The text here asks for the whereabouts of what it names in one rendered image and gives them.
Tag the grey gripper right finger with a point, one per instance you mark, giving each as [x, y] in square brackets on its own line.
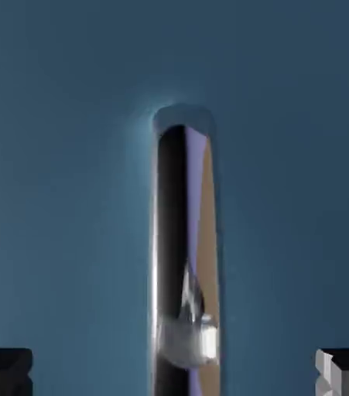
[344, 376]

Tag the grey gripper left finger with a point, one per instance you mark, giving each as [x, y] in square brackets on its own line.
[4, 371]

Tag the blue painted drawer front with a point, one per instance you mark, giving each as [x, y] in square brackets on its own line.
[53, 185]

